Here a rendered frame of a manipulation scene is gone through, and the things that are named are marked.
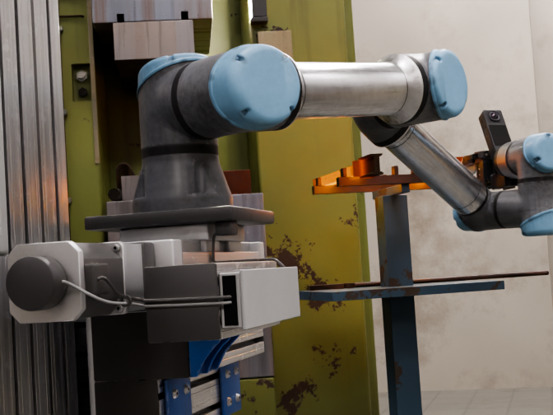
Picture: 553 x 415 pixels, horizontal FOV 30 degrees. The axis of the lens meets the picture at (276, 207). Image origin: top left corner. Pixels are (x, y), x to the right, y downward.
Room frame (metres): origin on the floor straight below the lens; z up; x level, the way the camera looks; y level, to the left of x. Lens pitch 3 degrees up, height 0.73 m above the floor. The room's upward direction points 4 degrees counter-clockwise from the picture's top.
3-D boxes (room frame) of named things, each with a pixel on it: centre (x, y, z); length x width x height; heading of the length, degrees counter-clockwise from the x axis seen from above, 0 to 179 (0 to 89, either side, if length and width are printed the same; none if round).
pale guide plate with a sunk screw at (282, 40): (2.71, -0.02, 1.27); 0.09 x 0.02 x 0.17; 95
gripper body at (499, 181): (2.13, -0.46, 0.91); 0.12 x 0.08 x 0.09; 14
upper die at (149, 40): (2.76, 0.30, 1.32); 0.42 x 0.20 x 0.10; 5
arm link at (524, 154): (1.97, -0.50, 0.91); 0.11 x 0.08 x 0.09; 14
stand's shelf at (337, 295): (2.41, -0.27, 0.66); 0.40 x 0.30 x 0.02; 103
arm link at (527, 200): (1.99, -0.49, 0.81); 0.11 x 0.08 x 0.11; 43
